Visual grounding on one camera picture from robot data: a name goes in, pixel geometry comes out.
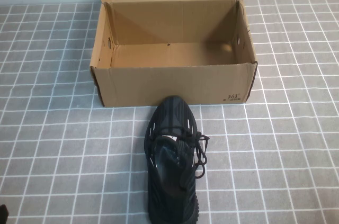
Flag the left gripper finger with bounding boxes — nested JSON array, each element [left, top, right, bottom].
[[0, 204, 11, 224]]

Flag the black knit sneaker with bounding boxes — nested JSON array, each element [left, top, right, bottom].
[[144, 95, 210, 224]]

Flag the brown cardboard shoe box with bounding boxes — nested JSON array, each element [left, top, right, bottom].
[[89, 0, 259, 108]]

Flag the grey white-grid tablecloth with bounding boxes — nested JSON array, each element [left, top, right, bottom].
[[0, 0, 339, 224]]

